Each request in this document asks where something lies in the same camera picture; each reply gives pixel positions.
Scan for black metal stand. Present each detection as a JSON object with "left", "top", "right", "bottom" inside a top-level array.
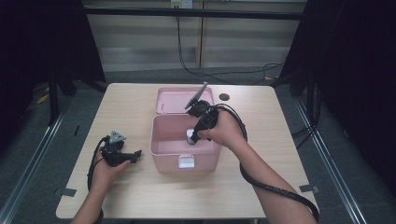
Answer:
[
  {"left": 46, "top": 66, "right": 108, "bottom": 127},
  {"left": 270, "top": 66, "right": 321, "bottom": 125}
]

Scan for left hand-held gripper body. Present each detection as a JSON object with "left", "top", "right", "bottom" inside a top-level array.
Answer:
[{"left": 101, "top": 130, "right": 133, "bottom": 167}]

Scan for grey tape strip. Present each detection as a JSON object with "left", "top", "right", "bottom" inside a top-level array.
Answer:
[
  {"left": 298, "top": 184, "right": 320, "bottom": 194},
  {"left": 53, "top": 187, "right": 78, "bottom": 198}
]

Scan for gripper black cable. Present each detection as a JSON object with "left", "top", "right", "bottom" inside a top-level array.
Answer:
[
  {"left": 214, "top": 103, "right": 320, "bottom": 223},
  {"left": 86, "top": 135, "right": 110, "bottom": 224}
]

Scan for small white bottle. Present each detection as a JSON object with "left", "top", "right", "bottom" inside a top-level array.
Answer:
[{"left": 186, "top": 129, "right": 199, "bottom": 146}]

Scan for metal floor rail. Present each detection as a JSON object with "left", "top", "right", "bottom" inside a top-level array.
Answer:
[
  {"left": 293, "top": 97, "right": 370, "bottom": 224},
  {"left": 0, "top": 99, "right": 74, "bottom": 224}
]

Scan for long black wall cable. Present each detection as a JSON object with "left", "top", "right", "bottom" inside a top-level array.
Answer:
[{"left": 176, "top": 15, "right": 285, "bottom": 86}]

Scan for person's right hand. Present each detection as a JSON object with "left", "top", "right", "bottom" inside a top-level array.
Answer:
[{"left": 199, "top": 111, "right": 247, "bottom": 151}]

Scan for pink storage box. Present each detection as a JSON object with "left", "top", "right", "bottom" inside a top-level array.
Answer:
[{"left": 148, "top": 86, "right": 222, "bottom": 174}]

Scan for person's left hand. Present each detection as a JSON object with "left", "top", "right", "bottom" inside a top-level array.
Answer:
[{"left": 91, "top": 148, "right": 133, "bottom": 191}]

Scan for black horizontal bar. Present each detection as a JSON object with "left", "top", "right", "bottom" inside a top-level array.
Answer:
[{"left": 82, "top": 7, "right": 307, "bottom": 21}]

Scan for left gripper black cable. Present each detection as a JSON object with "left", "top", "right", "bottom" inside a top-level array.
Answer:
[{"left": 86, "top": 135, "right": 110, "bottom": 224}]

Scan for white wall socket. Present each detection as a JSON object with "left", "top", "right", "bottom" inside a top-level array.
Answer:
[{"left": 170, "top": 0, "right": 194, "bottom": 9}]

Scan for black curtain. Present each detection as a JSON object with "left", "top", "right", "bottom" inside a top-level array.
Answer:
[
  {"left": 0, "top": 0, "right": 106, "bottom": 150},
  {"left": 279, "top": 0, "right": 396, "bottom": 188}
]

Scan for yellow floor tape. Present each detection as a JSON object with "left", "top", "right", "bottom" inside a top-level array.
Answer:
[{"left": 35, "top": 92, "right": 50, "bottom": 105}]

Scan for black floor cables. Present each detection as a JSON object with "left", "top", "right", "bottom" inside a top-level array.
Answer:
[{"left": 290, "top": 122, "right": 318, "bottom": 149}]

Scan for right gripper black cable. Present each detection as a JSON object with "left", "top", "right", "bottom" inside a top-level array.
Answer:
[{"left": 214, "top": 103, "right": 320, "bottom": 223}]

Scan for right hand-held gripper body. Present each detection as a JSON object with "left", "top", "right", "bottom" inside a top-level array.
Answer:
[{"left": 184, "top": 81, "right": 219, "bottom": 132}]

